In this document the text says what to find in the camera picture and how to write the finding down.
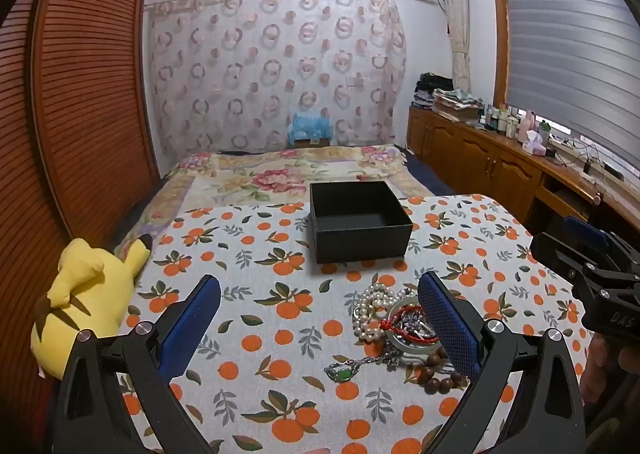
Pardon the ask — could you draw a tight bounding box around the dark blue bed sheet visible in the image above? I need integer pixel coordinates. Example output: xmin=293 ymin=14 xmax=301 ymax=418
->
xmin=397 ymin=147 xmax=457 ymax=197

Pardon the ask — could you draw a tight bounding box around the large white pearl necklace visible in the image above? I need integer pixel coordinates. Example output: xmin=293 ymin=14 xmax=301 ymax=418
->
xmin=351 ymin=283 xmax=407 ymax=345

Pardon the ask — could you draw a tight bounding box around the folded clothes pile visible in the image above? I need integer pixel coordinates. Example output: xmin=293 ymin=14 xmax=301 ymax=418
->
xmin=431 ymin=88 xmax=485 ymax=124

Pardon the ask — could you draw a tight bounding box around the silver bangle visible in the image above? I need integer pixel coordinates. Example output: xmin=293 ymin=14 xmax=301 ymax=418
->
xmin=386 ymin=298 xmax=447 ymax=354

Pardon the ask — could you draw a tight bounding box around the grey window blind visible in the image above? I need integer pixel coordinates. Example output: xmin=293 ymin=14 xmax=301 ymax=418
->
xmin=500 ymin=0 xmax=640 ymax=167

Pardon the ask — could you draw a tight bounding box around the floral bed blanket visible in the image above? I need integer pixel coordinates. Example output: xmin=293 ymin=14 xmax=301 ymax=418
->
xmin=114 ymin=144 xmax=436 ymax=260

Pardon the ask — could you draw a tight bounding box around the red string bracelet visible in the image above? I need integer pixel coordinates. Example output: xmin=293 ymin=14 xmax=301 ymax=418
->
xmin=379 ymin=305 xmax=426 ymax=336

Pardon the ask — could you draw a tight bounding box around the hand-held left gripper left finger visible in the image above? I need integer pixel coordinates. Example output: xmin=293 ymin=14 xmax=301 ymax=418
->
xmin=50 ymin=275 xmax=223 ymax=454

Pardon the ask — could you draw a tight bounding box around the green pendant silver necklace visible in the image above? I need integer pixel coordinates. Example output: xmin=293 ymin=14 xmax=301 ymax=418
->
xmin=323 ymin=353 xmax=398 ymax=383

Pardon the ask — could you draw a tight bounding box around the row of cosmetic bottles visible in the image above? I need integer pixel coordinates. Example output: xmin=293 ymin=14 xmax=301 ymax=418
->
xmin=479 ymin=104 xmax=538 ymax=140

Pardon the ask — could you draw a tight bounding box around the person's right hand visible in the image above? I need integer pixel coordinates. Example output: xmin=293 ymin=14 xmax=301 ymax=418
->
xmin=581 ymin=334 xmax=625 ymax=407

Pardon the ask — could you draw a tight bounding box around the yellow plush toy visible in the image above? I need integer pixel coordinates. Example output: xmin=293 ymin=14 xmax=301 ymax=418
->
xmin=30 ymin=235 xmax=154 ymax=377

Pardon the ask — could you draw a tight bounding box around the wooden low cabinet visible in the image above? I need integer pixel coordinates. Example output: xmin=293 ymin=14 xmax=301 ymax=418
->
xmin=406 ymin=104 xmax=640 ymax=245

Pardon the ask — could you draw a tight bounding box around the black square box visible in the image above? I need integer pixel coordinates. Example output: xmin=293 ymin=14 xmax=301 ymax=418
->
xmin=309 ymin=180 xmax=414 ymax=265

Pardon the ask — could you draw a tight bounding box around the brown wooden bead bracelet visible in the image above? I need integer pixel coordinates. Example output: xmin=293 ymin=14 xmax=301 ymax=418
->
xmin=406 ymin=346 xmax=472 ymax=396

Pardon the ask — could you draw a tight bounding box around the pink tissue box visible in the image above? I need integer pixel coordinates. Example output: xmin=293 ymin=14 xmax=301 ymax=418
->
xmin=521 ymin=130 xmax=550 ymax=156

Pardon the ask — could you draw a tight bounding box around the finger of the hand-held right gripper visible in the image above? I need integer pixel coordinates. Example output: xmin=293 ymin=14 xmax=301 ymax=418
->
xmin=563 ymin=215 xmax=610 ymax=249
xmin=530 ymin=232 xmax=600 ymax=281

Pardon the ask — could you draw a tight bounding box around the blue plastic bag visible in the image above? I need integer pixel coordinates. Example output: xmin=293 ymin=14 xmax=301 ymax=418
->
xmin=287 ymin=109 xmax=333 ymax=149

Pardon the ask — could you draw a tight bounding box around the brown louvred wardrobe door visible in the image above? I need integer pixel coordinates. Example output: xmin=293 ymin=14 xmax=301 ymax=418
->
xmin=0 ymin=0 xmax=162 ymax=435

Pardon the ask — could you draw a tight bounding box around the ring pattern sheer curtain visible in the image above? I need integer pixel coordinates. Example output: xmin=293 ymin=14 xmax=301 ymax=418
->
xmin=144 ymin=0 xmax=407 ymax=156

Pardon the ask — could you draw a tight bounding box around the stack of folded clothes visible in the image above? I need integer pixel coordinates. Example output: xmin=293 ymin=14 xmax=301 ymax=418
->
xmin=412 ymin=73 xmax=455 ymax=110

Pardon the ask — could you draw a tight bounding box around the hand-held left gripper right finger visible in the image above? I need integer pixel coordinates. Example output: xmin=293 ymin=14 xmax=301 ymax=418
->
xmin=417 ymin=271 xmax=587 ymax=454

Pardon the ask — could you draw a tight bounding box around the cream window curtain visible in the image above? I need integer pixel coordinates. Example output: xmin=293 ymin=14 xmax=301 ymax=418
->
xmin=439 ymin=0 xmax=473 ymax=96

